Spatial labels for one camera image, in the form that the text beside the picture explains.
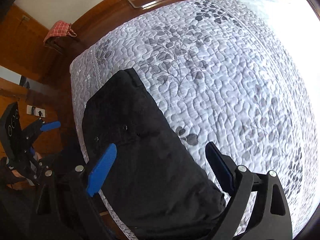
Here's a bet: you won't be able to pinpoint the black quilted pants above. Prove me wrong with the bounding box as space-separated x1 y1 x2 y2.
82 69 226 239

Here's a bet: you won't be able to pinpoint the red checked cloth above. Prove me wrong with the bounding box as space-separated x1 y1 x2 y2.
43 20 77 50

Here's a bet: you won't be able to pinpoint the grey quilted bedspread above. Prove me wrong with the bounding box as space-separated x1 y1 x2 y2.
70 0 319 236

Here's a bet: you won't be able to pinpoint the white wall socket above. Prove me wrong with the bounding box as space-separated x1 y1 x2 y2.
27 105 46 118

